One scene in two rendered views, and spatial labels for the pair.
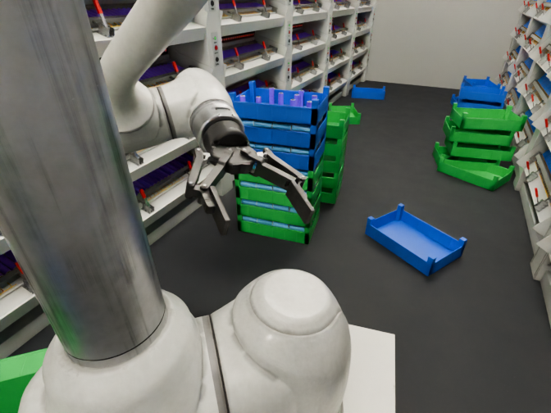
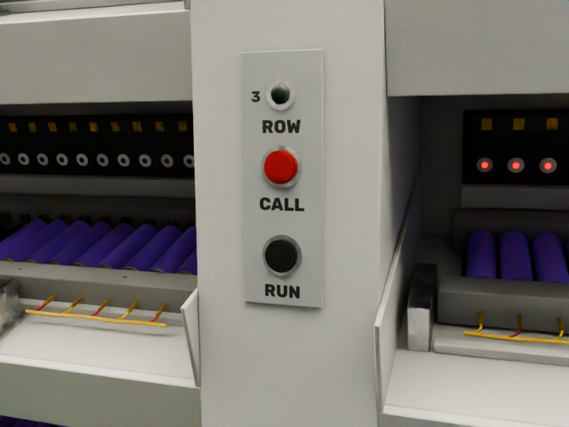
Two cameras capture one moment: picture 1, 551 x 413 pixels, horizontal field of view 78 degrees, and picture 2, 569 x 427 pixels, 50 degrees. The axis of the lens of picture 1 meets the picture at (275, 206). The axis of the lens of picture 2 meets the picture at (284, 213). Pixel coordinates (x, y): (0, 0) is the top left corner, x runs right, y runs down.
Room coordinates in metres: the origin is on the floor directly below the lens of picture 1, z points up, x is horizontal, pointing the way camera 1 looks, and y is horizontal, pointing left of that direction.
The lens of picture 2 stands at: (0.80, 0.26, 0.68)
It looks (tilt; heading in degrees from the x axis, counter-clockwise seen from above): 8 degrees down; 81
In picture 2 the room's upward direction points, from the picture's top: straight up
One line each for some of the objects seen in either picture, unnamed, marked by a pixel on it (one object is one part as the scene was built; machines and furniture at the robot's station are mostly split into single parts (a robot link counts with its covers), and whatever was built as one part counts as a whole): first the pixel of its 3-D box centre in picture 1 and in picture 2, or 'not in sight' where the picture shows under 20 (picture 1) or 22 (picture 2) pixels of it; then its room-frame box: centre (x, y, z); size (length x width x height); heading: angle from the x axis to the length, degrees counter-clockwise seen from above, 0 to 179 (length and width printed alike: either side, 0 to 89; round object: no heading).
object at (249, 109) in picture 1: (280, 101); not in sight; (1.19, -0.02, 0.52); 0.30 x 0.20 x 0.08; 72
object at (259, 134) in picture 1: (280, 124); not in sight; (1.19, -0.02, 0.44); 0.30 x 0.20 x 0.08; 72
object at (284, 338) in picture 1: (285, 347); not in sight; (0.29, -0.01, 0.43); 0.18 x 0.16 x 0.22; 108
